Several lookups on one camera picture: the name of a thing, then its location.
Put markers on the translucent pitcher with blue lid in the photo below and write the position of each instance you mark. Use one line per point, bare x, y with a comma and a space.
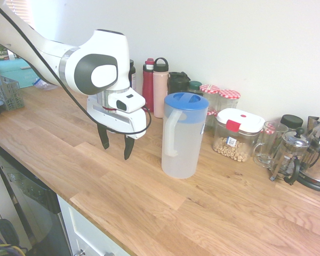
184, 149

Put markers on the teal cardboard box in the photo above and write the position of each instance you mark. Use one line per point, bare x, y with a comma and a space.
16, 72

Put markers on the red water bottle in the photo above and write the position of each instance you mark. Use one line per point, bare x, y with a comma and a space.
148, 88

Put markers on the cereal container with white lid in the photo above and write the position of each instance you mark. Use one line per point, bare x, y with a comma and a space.
237, 133

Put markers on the glass French press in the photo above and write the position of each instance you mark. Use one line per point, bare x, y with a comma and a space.
290, 154

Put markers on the black shaker bottle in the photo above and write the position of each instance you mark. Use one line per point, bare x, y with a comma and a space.
177, 84

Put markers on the clear bottle with green lid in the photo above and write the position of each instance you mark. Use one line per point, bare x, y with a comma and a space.
194, 86

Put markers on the clear glass mug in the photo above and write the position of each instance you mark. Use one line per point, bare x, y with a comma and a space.
266, 154

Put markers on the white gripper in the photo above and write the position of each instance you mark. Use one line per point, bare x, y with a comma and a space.
114, 121

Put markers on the grey cutlery basket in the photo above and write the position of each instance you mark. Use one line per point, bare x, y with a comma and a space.
10, 93

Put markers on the glass jar with black lid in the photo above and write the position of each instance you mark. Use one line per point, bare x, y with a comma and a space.
292, 120

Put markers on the pink water bottle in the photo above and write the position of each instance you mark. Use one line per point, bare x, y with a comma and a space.
160, 90

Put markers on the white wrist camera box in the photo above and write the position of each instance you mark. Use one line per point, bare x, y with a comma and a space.
128, 102

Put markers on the black dishwasher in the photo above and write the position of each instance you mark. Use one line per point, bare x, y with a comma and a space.
37, 202

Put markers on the clear plastic zip bag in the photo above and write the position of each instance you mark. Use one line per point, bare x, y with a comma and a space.
44, 84

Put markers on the black protein powder tub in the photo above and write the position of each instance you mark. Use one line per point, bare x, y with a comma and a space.
132, 74

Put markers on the window blind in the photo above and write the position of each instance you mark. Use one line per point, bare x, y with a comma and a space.
24, 10

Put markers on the white cabinet drawer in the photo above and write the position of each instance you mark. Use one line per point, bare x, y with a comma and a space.
82, 234

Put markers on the glass jar red checked lid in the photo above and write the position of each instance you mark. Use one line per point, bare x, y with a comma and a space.
229, 96
209, 90

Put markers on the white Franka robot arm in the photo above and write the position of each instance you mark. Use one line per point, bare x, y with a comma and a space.
56, 56

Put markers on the small jar red checked lid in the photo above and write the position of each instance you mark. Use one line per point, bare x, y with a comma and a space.
269, 131
211, 117

